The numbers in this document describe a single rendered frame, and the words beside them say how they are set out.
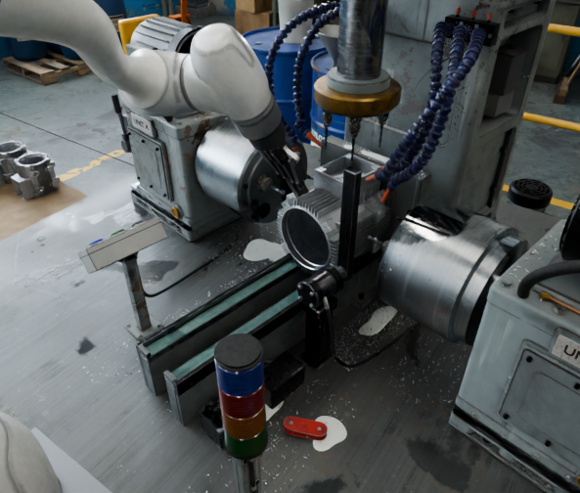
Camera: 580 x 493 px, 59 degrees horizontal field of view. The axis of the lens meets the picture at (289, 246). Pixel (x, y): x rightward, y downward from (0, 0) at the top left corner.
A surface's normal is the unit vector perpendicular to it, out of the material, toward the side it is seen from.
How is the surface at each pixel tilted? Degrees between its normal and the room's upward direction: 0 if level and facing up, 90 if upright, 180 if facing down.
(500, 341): 89
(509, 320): 89
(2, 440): 55
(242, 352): 0
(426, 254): 47
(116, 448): 0
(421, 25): 90
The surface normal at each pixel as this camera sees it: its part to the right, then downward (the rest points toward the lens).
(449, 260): -0.49, -0.30
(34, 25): 0.59, 0.80
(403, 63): -0.71, 0.41
